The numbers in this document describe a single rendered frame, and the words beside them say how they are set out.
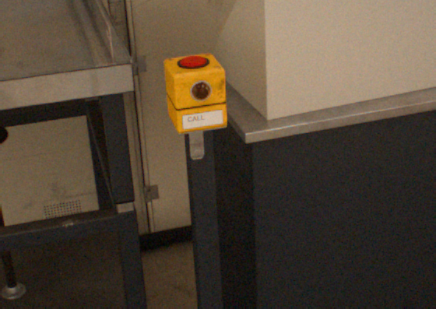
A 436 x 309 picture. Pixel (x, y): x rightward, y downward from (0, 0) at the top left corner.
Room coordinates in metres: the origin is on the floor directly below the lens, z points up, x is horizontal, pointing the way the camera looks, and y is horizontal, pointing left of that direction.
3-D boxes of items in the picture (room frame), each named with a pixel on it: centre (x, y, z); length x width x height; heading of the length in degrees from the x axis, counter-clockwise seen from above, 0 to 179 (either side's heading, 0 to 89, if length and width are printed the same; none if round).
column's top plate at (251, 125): (1.39, -0.22, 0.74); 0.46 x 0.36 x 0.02; 105
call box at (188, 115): (1.11, 0.03, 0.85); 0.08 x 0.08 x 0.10; 14
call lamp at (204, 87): (1.06, 0.02, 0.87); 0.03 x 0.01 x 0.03; 104
